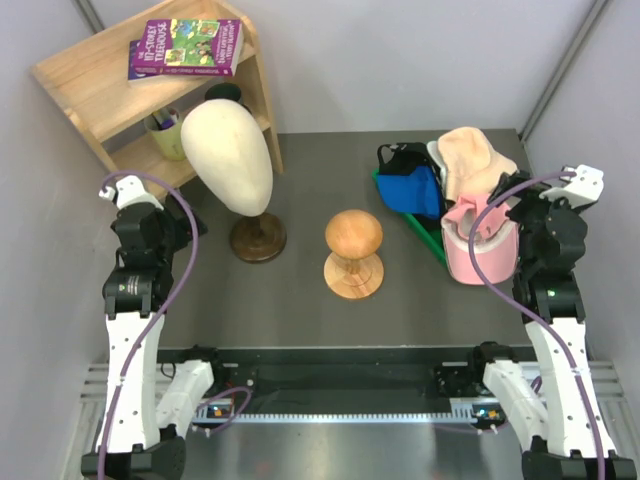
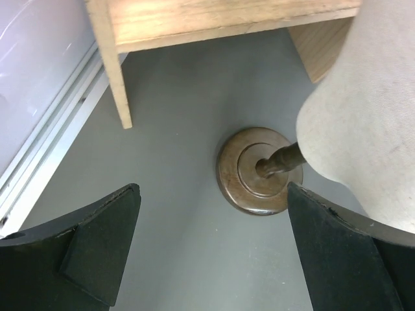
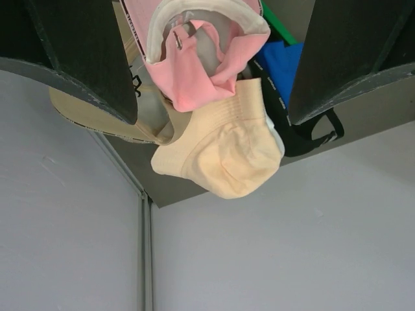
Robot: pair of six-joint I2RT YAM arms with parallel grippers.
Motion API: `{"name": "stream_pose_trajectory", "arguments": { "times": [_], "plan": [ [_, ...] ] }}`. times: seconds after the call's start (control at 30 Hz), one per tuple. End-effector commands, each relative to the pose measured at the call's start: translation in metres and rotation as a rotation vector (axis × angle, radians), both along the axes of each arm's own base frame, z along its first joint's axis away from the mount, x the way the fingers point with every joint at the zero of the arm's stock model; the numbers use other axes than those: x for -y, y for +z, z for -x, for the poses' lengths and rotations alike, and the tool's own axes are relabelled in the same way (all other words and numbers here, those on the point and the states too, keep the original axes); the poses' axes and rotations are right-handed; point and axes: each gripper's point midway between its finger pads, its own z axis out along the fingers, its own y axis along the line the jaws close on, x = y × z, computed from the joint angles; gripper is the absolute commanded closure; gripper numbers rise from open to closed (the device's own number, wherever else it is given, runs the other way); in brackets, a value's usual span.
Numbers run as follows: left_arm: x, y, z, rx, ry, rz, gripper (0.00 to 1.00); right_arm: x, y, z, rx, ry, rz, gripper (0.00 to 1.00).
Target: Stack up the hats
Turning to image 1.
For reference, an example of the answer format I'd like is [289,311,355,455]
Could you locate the round wooden hat stand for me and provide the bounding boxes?
[323,209,384,300]

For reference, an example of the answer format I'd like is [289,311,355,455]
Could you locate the cream mannequin head stand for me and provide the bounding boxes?
[181,99,287,263]

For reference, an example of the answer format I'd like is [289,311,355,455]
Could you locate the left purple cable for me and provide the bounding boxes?
[95,170,254,480]

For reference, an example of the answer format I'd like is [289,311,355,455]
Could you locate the green pen cup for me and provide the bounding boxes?
[143,107,186,161]

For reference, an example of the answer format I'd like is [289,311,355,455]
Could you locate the purple treehouse book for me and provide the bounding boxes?
[129,18,244,77]

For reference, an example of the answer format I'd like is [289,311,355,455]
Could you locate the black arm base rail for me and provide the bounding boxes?
[157,346,489,416]

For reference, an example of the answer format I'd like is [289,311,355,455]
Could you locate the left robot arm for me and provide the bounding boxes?
[81,170,227,479]

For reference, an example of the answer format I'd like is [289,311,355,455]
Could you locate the white cap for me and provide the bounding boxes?
[426,140,447,184]

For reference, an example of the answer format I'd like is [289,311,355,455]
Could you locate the cream bucket hat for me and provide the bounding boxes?
[437,127,518,201]

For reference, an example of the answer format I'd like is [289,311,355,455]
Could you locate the black cap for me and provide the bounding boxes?
[376,142,434,176]

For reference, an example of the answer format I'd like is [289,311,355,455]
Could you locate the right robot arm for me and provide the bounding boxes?
[466,165,638,479]

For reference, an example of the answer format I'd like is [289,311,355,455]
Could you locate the wooden shelf unit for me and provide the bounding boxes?
[32,1,284,187]

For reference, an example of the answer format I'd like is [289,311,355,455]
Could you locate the green plastic tray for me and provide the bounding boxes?
[372,168,446,266]

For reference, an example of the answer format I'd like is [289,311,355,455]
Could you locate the pink baseball cap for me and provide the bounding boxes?
[441,194,518,285]

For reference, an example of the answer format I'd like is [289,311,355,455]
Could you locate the blue cap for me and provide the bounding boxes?
[376,166,443,219]

